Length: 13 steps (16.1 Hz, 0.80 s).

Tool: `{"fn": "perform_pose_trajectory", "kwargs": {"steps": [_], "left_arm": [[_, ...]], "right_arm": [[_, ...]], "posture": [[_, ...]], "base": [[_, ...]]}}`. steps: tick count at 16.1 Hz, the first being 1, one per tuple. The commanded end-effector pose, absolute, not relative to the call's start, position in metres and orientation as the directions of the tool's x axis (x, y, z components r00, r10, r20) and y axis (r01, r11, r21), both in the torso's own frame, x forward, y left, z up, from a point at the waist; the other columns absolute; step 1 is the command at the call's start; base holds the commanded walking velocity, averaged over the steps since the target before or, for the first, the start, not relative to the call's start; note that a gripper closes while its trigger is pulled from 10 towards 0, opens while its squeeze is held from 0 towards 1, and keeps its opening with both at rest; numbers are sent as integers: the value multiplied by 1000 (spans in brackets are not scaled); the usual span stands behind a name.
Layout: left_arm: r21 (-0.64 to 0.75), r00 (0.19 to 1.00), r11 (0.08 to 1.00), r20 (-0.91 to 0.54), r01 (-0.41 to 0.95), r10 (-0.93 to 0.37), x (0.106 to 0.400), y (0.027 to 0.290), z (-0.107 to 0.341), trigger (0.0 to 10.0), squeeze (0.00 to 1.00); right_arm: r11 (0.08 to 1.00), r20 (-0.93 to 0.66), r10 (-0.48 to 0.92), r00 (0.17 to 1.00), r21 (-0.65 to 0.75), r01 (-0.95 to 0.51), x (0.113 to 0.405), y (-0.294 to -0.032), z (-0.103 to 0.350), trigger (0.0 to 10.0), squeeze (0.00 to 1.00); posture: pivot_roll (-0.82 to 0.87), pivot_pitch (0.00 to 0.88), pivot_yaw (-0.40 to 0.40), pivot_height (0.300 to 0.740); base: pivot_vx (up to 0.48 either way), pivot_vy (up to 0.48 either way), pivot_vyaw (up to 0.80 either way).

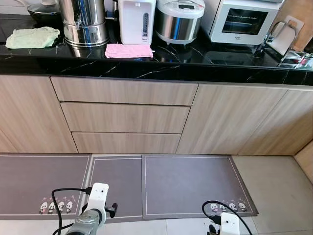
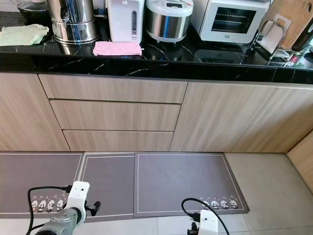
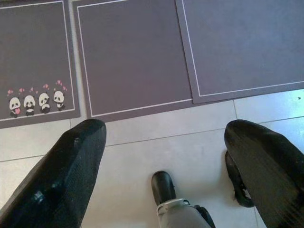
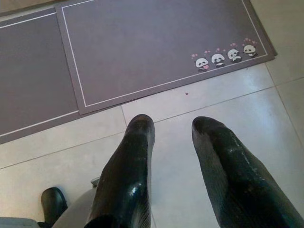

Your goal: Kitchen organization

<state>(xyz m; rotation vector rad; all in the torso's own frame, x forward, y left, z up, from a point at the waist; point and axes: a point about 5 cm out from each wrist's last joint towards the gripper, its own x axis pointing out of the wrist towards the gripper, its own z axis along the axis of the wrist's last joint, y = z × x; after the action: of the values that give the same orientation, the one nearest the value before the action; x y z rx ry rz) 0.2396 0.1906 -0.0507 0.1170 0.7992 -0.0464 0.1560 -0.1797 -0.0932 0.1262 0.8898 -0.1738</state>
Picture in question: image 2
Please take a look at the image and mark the plain grey floor mat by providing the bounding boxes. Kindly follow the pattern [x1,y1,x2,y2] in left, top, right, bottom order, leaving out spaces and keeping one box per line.
[76,153,137,218]

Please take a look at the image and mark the black pot with lid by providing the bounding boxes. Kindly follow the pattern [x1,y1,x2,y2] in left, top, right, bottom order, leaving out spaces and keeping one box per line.
[17,0,52,23]

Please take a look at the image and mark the grey panda floor mat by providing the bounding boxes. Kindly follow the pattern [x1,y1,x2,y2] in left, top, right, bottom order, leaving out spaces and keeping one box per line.
[0,152,85,217]
[133,152,250,217]

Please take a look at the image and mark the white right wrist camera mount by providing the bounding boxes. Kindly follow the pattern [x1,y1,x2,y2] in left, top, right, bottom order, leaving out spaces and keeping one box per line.
[198,210,220,235]

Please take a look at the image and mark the pink cloth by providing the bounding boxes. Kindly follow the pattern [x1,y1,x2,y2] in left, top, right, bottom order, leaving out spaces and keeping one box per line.
[92,41,143,57]

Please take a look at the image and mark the wooden cutting board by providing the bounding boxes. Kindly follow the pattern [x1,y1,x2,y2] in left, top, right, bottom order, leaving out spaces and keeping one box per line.
[259,0,313,49]

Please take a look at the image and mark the light wooden cabinet door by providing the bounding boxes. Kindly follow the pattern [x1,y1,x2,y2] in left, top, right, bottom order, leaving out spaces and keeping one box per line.
[169,81,282,153]
[0,72,70,151]
[230,86,313,153]

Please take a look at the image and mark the white electric thermo pot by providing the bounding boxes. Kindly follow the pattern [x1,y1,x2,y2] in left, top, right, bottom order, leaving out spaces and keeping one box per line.
[106,0,145,43]

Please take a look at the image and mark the white chopping board with handle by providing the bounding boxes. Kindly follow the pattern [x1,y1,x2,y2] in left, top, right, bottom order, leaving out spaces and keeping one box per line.
[254,19,285,54]

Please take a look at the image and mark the white toaster oven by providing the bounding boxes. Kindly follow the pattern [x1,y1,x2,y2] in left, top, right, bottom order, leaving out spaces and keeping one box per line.
[190,0,272,45]

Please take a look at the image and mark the silver rice cooker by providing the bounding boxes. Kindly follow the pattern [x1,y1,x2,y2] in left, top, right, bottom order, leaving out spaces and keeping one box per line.
[145,0,194,44]

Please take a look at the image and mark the steel board rack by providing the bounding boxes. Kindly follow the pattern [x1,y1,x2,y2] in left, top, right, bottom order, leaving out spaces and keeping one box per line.
[252,42,313,69]

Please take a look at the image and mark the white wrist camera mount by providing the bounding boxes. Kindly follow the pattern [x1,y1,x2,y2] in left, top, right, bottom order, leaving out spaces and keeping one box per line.
[198,210,220,235]
[65,181,90,212]

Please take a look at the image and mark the wooden drawer front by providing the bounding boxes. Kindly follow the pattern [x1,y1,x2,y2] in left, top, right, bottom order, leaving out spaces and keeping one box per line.
[38,73,188,104]
[62,130,175,152]
[49,99,181,132]

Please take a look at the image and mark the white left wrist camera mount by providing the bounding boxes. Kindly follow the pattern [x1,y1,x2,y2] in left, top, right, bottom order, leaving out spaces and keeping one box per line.
[65,181,90,212]

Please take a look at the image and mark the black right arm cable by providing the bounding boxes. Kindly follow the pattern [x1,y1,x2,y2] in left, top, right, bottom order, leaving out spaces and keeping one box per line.
[181,197,230,235]

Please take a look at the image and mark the wooden side cabinet panel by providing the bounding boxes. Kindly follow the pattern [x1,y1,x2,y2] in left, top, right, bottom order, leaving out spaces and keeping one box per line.
[286,142,313,194]

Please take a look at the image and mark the light green cloth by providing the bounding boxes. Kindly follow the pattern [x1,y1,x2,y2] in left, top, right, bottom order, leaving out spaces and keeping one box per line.
[0,23,49,47]

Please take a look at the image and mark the stainless steel water urn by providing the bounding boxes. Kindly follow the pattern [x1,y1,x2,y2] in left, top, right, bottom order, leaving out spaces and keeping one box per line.
[46,0,100,46]

